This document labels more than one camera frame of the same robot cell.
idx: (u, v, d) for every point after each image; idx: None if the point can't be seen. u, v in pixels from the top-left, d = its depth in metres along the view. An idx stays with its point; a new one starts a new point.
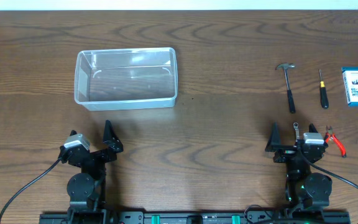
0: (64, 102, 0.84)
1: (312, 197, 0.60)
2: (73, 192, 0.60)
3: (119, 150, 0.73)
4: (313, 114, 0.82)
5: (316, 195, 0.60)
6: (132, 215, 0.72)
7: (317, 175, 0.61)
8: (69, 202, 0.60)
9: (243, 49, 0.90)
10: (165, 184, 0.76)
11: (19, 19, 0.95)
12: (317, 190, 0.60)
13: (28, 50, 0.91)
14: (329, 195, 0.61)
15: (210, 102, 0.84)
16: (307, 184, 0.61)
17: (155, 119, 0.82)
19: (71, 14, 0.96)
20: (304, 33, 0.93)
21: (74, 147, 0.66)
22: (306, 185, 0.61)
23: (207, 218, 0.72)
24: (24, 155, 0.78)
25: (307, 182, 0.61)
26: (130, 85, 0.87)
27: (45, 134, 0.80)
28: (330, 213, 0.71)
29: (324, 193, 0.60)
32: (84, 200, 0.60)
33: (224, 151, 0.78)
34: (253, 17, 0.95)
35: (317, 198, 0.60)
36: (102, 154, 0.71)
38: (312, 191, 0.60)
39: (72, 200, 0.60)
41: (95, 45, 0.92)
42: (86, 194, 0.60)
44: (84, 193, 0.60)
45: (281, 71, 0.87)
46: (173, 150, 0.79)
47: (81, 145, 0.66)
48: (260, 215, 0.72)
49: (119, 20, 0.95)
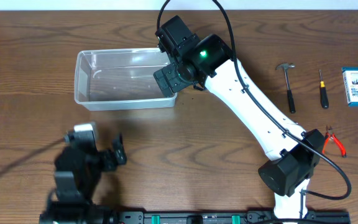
0: (65, 102, 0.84)
1: (169, 32, 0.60)
2: (59, 162, 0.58)
3: (122, 160, 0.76)
4: (314, 114, 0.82)
5: (176, 35, 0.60)
6: (132, 215, 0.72)
7: (169, 25, 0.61)
8: (55, 173, 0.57)
9: (243, 48, 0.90)
10: (165, 184, 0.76)
11: (19, 18, 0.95)
12: (173, 30, 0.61)
13: (28, 50, 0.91)
14: (186, 30, 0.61)
15: (210, 102, 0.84)
16: (163, 30, 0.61)
17: (155, 119, 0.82)
19: (71, 13, 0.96)
20: (304, 33, 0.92)
21: (84, 132, 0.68)
22: (161, 31, 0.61)
23: (207, 218, 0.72)
24: (25, 155, 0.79)
25: (157, 32, 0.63)
26: (130, 85, 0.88)
27: (45, 134, 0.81)
28: (322, 213, 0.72)
29: (181, 28, 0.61)
32: (71, 173, 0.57)
33: (224, 151, 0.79)
34: (253, 17, 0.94)
35: (176, 33, 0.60)
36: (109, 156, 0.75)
38: (169, 32, 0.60)
39: (56, 170, 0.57)
41: (95, 45, 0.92)
42: (74, 167, 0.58)
44: (72, 163, 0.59)
45: (281, 71, 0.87)
46: (173, 149, 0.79)
47: (91, 132, 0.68)
48: (260, 215, 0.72)
49: (119, 20, 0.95)
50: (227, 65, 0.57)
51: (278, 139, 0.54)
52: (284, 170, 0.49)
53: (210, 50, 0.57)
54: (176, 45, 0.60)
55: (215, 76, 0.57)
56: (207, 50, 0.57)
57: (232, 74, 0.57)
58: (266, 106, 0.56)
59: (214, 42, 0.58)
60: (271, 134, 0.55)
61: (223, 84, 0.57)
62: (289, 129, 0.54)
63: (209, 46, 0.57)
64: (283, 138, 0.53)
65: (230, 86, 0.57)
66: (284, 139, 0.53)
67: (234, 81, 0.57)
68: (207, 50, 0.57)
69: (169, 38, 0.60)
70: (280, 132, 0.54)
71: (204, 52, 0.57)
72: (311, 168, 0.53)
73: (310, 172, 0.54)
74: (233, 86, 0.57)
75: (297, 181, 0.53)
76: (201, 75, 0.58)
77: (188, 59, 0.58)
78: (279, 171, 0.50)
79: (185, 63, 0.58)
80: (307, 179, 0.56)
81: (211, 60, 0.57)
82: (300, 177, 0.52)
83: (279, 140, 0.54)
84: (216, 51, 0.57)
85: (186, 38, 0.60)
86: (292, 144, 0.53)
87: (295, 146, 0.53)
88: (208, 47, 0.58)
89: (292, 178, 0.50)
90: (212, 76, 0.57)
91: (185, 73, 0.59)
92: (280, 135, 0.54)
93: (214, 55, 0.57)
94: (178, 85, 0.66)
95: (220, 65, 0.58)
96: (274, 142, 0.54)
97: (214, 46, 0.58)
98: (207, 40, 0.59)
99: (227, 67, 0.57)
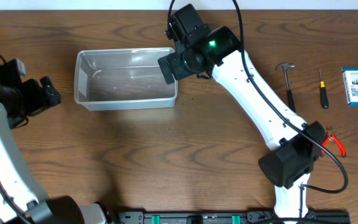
0: (64, 102, 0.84)
1: (182, 19, 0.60)
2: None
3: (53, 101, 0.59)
4: (314, 114, 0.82)
5: (188, 22, 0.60)
6: (132, 215, 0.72)
7: (182, 12, 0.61)
8: None
9: (244, 48, 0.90)
10: (165, 184, 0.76)
11: (18, 18, 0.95)
12: (184, 17, 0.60)
13: (28, 50, 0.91)
14: (199, 20, 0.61)
15: (210, 102, 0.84)
16: (176, 17, 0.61)
17: (155, 119, 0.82)
19: (71, 13, 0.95)
20: (304, 33, 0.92)
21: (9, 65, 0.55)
22: (174, 18, 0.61)
23: (207, 218, 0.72)
24: (25, 155, 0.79)
25: (169, 18, 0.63)
26: (130, 85, 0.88)
27: (45, 134, 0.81)
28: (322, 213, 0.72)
29: (194, 17, 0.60)
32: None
33: (224, 151, 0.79)
34: (253, 17, 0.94)
35: (188, 21, 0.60)
36: (31, 93, 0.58)
38: (182, 20, 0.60)
39: None
41: (95, 44, 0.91)
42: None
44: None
45: (281, 71, 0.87)
46: (173, 150, 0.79)
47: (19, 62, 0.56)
48: (260, 215, 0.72)
49: (119, 20, 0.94)
50: (235, 55, 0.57)
51: (278, 129, 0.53)
52: (283, 159, 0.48)
53: (220, 40, 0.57)
54: (187, 34, 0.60)
55: (222, 65, 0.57)
56: (217, 39, 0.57)
57: (239, 64, 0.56)
58: (270, 95, 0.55)
59: (225, 33, 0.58)
60: (271, 124, 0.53)
61: (229, 73, 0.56)
62: (291, 119, 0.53)
63: (220, 37, 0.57)
64: (284, 128, 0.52)
65: (235, 75, 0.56)
66: (284, 129, 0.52)
67: (240, 71, 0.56)
68: (217, 40, 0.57)
69: (181, 27, 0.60)
70: (281, 122, 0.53)
71: (214, 42, 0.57)
72: (312, 162, 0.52)
73: (311, 166, 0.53)
74: (238, 74, 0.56)
75: (296, 173, 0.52)
76: (209, 64, 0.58)
77: (197, 48, 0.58)
78: (278, 160, 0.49)
79: (194, 50, 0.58)
80: (307, 175, 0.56)
81: (219, 50, 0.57)
82: (298, 168, 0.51)
83: (279, 130, 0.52)
84: (226, 42, 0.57)
85: (197, 27, 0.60)
86: (292, 134, 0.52)
87: (294, 136, 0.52)
88: (219, 37, 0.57)
89: (289, 167, 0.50)
90: (219, 65, 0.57)
91: (193, 60, 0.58)
92: (281, 125, 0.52)
93: (222, 45, 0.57)
94: (181, 73, 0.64)
95: (227, 55, 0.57)
96: (273, 132, 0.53)
97: (224, 37, 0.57)
98: (218, 30, 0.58)
99: (234, 56, 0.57)
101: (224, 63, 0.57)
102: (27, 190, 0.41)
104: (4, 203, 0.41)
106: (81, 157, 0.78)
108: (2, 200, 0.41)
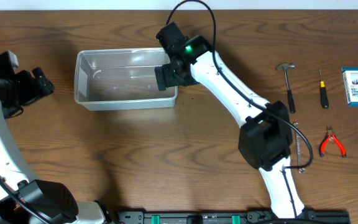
0: (65, 102, 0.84)
1: (166, 35, 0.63)
2: None
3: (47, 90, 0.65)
4: (314, 114, 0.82)
5: (171, 37, 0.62)
6: (132, 216, 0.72)
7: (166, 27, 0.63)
8: None
9: (243, 49, 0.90)
10: (165, 184, 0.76)
11: (18, 18, 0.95)
12: (168, 32, 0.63)
13: (28, 50, 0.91)
14: (181, 32, 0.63)
15: (210, 102, 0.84)
16: (161, 33, 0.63)
17: (155, 119, 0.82)
19: (71, 13, 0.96)
20: (304, 33, 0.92)
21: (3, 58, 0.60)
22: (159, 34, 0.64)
23: (207, 218, 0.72)
24: (25, 155, 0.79)
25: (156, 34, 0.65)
26: (130, 85, 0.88)
27: (46, 134, 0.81)
28: (322, 213, 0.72)
29: (176, 30, 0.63)
32: None
33: (224, 151, 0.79)
34: (253, 17, 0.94)
35: (171, 35, 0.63)
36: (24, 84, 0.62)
38: (165, 35, 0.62)
39: None
41: (95, 45, 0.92)
42: None
44: None
45: (281, 71, 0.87)
46: (173, 150, 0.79)
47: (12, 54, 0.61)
48: (260, 215, 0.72)
49: (119, 20, 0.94)
50: (208, 55, 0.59)
51: (245, 111, 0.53)
52: (250, 134, 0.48)
53: (196, 45, 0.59)
54: (169, 45, 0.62)
55: (196, 62, 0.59)
56: (192, 44, 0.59)
57: (209, 60, 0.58)
58: (238, 82, 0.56)
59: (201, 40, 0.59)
60: (239, 106, 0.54)
61: (201, 68, 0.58)
62: (256, 100, 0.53)
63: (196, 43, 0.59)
64: (250, 108, 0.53)
65: (206, 69, 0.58)
66: (250, 110, 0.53)
67: (210, 65, 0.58)
68: (193, 45, 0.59)
69: (166, 40, 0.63)
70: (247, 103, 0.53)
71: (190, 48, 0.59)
72: (284, 142, 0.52)
73: (284, 147, 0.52)
74: (210, 68, 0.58)
75: (270, 153, 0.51)
76: (188, 67, 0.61)
77: (176, 55, 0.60)
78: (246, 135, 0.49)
79: (174, 56, 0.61)
80: (286, 158, 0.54)
81: (195, 53, 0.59)
82: (270, 146, 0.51)
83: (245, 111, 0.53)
84: (202, 47, 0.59)
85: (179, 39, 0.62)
86: (257, 111, 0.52)
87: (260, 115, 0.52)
88: (195, 43, 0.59)
89: (259, 144, 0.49)
90: (193, 63, 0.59)
91: (174, 65, 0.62)
92: (247, 106, 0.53)
93: (198, 50, 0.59)
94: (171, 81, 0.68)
95: (200, 55, 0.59)
96: (241, 114, 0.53)
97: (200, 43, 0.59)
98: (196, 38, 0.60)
99: (206, 56, 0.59)
101: (198, 61, 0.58)
102: (18, 171, 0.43)
104: None
106: (81, 157, 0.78)
108: None
